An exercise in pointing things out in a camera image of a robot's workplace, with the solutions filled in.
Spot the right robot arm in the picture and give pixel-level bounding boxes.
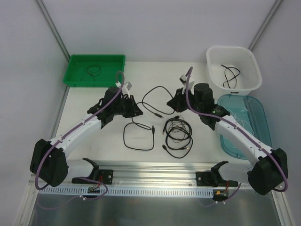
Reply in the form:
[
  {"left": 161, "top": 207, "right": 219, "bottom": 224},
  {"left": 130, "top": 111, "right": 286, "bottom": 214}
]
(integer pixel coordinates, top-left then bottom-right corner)
[{"left": 167, "top": 83, "right": 288, "bottom": 195}]

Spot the aluminium mounting rail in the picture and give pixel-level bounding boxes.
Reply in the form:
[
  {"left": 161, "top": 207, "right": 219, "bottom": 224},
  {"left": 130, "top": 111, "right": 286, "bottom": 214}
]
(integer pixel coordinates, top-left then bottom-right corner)
[{"left": 29, "top": 160, "right": 259, "bottom": 189}]

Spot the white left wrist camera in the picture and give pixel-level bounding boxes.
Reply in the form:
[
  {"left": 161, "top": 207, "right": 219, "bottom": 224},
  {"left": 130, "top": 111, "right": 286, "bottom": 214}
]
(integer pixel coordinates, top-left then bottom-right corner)
[{"left": 115, "top": 81, "right": 132, "bottom": 96}]

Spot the white slotted cable duct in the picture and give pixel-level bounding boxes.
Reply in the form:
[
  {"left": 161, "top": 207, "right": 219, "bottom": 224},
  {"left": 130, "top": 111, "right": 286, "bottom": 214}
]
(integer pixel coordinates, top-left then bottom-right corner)
[{"left": 40, "top": 186, "right": 214, "bottom": 198}]

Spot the thin black wire loop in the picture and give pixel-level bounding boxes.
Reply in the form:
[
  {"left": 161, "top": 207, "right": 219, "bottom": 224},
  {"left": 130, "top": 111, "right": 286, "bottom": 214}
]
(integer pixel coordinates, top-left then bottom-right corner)
[{"left": 81, "top": 65, "right": 103, "bottom": 82}]

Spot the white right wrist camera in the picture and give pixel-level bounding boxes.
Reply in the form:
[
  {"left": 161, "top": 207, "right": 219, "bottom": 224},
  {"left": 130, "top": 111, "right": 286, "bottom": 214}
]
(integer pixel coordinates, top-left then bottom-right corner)
[{"left": 179, "top": 74, "right": 195, "bottom": 87}]

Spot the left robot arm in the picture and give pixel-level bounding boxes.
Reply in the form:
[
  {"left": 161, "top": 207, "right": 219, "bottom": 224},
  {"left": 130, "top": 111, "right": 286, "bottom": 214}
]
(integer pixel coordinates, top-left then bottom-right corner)
[{"left": 30, "top": 88, "right": 143, "bottom": 187}]

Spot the black USB cable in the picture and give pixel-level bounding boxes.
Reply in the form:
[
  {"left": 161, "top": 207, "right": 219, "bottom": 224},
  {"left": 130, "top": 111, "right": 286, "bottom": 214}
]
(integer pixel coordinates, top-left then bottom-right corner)
[
  {"left": 162, "top": 115, "right": 194, "bottom": 159},
  {"left": 137, "top": 86, "right": 174, "bottom": 119},
  {"left": 123, "top": 116, "right": 156, "bottom": 151}
]

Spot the green plastic tray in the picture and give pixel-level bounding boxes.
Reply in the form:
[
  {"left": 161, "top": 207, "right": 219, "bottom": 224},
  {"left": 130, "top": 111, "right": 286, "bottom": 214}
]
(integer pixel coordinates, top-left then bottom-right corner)
[{"left": 63, "top": 54, "right": 126, "bottom": 88}]

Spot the teal transparent plastic bin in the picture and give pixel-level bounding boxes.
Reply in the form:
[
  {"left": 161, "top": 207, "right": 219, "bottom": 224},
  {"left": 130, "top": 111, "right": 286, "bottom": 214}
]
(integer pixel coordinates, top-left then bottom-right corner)
[{"left": 217, "top": 95, "right": 272, "bottom": 147}]

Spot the white plastic basin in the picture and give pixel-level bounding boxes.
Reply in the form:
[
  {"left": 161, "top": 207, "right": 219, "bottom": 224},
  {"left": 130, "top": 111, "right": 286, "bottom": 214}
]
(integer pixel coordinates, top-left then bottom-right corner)
[{"left": 206, "top": 46, "right": 262, "bottom": 100}]

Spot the black ribbon cable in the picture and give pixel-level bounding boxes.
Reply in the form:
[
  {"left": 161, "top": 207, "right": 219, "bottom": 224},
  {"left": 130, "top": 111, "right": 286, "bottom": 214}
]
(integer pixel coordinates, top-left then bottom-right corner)
[{"left": 220, "top": 64, "right": 241, "bottom": 89}]

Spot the thin white wire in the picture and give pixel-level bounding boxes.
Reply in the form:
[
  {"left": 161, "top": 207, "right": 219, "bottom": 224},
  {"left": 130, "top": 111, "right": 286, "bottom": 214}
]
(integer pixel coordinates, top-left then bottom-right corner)
[{"left": 225, "top": 109, "right": 256, "bottom": 139}]

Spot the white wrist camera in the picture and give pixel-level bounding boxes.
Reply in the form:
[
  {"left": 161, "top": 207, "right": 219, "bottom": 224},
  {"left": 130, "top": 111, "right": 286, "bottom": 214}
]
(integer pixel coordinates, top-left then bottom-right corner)
[
  {"left": 179, "top": 74, "right": 195, "bottom": 87},
  {"left": 115, "top": 81, "right": 132, "bottom": 96}
]

